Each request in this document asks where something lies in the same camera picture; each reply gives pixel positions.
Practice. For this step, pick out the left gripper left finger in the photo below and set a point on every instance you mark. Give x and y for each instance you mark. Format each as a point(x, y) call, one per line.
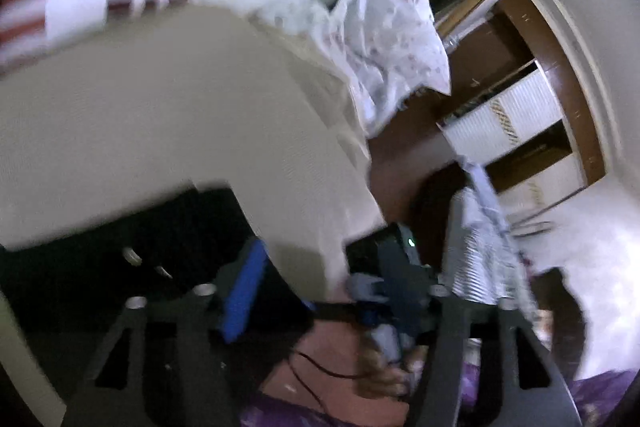
point(164, 362)

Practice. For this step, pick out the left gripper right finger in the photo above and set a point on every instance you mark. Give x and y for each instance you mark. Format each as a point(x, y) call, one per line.
point(518, 382)

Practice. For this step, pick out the person's right hand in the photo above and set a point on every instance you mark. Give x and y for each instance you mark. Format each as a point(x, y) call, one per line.
point(384, 379)

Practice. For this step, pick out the beige mattress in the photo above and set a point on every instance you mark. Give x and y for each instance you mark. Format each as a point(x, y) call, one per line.
point(195, 95)

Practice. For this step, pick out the white patterned bedsheet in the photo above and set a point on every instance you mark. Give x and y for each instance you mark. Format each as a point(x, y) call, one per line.
point(384, 50)

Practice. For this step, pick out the white woven basket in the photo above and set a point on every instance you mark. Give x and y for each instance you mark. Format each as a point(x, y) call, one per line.
point(506, 121)

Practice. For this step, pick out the black pants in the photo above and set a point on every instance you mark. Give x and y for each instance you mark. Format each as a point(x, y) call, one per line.
point(68, 293)

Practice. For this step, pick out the brown wooden wardrobe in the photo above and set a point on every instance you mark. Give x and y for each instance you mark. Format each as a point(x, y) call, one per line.
point(414, 170)

